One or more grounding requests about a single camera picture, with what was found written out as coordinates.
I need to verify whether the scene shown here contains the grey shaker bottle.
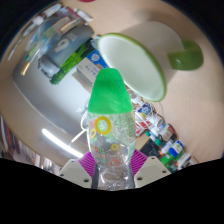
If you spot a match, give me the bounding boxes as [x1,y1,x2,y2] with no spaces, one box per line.
[36,23,96,73]

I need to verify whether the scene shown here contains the red and white can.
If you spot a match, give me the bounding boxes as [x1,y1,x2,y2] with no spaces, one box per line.
[134,118,158,136]

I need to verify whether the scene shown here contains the small white blue-label bottle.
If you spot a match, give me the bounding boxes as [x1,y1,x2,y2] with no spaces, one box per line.
[168,139,186,158]

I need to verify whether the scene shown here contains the white mug with green handle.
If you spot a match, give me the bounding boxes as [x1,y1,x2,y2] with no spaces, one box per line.
[97,20,205,103]

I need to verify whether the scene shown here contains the clear bottle with green cap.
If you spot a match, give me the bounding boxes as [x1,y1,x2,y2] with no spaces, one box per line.
[86,67,138,191]

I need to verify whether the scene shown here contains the white LED light bar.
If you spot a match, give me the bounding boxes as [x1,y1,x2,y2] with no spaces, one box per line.
[41,128,83,158]

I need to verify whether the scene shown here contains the white cable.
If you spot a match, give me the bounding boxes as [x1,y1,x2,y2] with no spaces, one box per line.
[69,108,92,144]

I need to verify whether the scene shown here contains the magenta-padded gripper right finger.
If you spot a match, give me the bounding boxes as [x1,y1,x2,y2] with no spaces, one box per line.
[129,149,171,189]

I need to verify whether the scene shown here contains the tall green can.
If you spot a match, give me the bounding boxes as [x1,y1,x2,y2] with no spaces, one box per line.
[49,39,98,86]

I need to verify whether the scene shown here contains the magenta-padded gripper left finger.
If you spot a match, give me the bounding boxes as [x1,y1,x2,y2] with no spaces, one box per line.
[58,151,98,189]

